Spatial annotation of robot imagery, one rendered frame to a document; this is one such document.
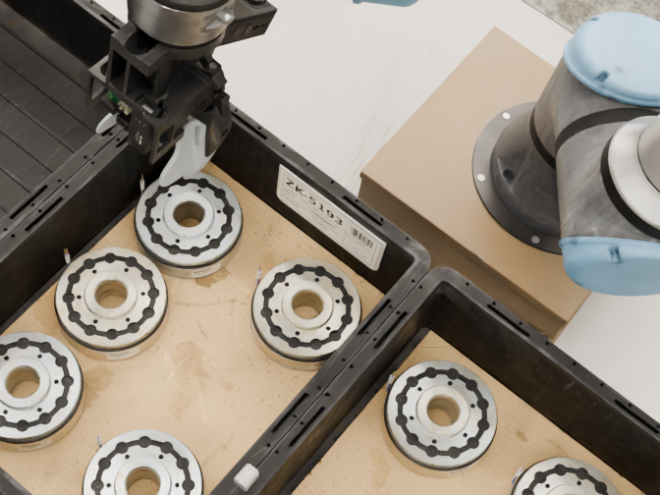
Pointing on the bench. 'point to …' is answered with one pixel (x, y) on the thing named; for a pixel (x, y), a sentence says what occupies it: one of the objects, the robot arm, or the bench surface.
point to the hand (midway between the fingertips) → (167, 142)
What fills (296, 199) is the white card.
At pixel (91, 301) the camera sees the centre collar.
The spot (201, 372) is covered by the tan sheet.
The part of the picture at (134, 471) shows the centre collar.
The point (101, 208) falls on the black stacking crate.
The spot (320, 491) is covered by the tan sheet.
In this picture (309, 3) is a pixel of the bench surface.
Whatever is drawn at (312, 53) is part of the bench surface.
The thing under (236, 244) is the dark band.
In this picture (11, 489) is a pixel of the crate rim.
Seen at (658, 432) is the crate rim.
